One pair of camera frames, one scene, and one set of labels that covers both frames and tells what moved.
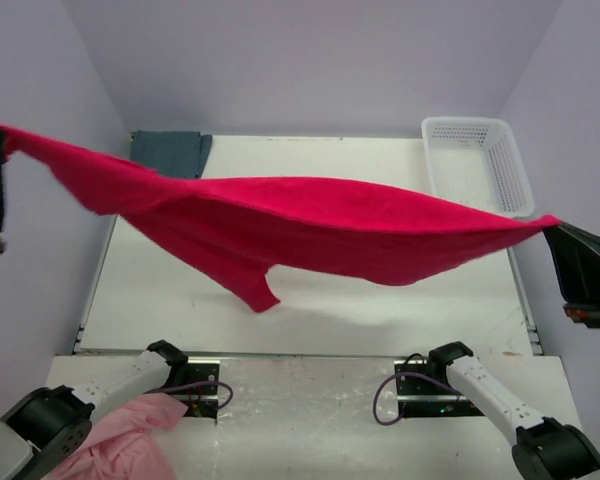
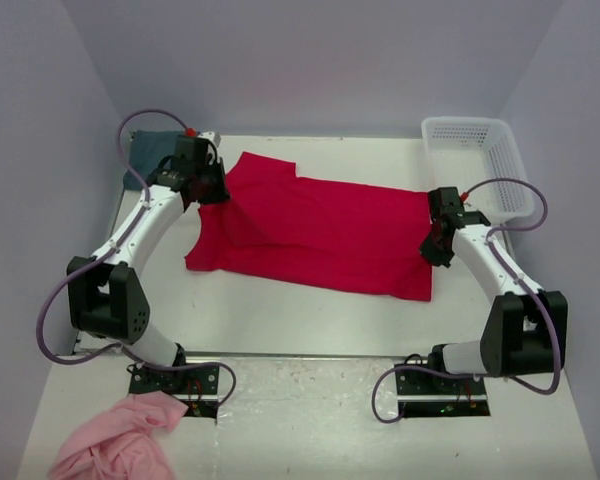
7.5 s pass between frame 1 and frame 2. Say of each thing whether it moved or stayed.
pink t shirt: stayed
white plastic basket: stayed
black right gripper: moved
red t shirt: moved
